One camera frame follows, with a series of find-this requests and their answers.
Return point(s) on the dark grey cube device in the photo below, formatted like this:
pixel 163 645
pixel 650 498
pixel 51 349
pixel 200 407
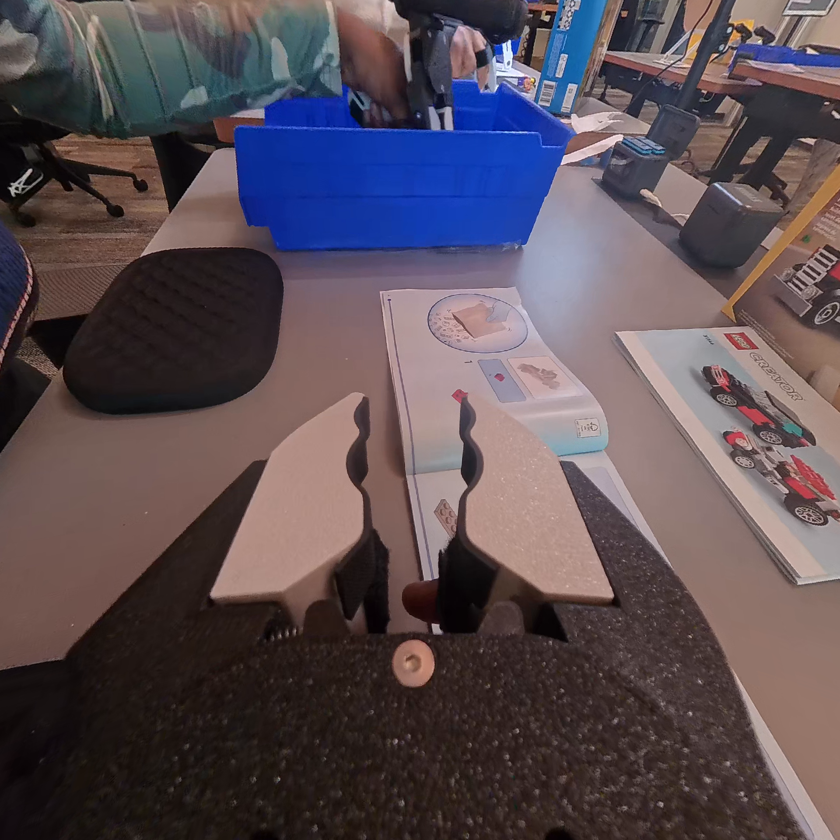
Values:
pixel 728 223

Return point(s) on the black office chair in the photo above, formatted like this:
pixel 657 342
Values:
pixel 72 174

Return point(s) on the open instruction booklet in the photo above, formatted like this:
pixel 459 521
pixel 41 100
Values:
pixel 426 420

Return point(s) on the black quilted pad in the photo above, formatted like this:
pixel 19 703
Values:
pixel 174 328

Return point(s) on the dark device with blue top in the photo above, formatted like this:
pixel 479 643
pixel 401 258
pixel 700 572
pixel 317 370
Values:
pixel 630 167

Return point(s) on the crumpled white paper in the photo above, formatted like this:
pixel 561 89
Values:
pixel 594 123

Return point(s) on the lego set box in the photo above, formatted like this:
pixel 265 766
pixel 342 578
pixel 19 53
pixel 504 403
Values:
pixel 807 282

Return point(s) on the blue plastic bin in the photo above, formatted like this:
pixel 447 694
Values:
pixel 394 190

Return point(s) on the black stand with pole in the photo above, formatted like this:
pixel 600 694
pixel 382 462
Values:
pixel 673 131

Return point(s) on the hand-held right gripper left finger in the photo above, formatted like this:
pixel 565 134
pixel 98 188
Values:
pixel 302 512

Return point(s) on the closed instruction booklet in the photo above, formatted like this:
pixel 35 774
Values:
pixel 695 420

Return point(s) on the person's left forearm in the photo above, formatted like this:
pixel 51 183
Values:
pixel 164 59

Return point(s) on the white plastic stand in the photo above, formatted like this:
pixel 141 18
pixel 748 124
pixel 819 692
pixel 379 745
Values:
pixel 502 56

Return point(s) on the person's dark patterned clothing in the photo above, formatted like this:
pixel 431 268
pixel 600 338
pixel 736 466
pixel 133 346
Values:
pixel 16 295

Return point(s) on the wooden table with black legs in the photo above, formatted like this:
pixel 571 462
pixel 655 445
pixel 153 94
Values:
pixel 787 82

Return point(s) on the framed wall picture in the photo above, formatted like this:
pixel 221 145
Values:
pixel 807 6

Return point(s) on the person's left hand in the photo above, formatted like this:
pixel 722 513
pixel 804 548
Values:
pixel 371 72

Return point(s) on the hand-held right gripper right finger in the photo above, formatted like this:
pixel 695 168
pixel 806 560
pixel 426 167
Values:
pixel 525 512

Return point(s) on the long blue bin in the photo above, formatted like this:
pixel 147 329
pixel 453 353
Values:
pixel 781 56

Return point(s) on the tall blue cardboard box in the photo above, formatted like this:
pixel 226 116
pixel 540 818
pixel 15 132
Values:
pixel 568 59

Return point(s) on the person's right hand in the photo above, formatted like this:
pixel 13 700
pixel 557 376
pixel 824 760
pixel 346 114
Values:
pixel 420 600

